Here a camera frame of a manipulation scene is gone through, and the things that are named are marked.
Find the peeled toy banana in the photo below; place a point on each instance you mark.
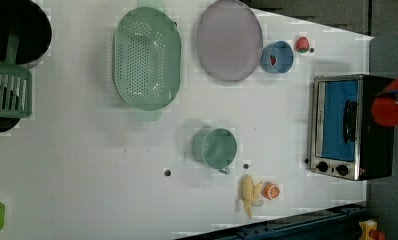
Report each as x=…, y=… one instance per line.
x=251, y=194

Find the strawberry on table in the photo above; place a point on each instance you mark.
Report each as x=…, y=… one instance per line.
x=302, y=45

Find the red ketchup bottle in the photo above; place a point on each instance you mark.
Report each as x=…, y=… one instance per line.
x=384, y=109

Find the strawberry in blue bowl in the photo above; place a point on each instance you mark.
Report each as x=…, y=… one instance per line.
x=273, y=60

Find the green cup with handle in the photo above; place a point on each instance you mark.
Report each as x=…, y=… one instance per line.
x=215, y=147

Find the black toaster oven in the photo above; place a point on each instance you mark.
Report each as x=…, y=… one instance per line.
x=345, y=140

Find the green slotted spatula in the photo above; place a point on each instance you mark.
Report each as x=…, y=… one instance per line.
x=15, y=84

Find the green colander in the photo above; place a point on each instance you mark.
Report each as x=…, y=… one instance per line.
x=147, y=59

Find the toy orange half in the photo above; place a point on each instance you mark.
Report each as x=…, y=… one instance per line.
x=271, y=191

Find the lilac oval plate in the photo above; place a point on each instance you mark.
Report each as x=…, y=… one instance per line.
x=229, y=40

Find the blue bowl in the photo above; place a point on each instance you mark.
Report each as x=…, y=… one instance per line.
x=284, y=55

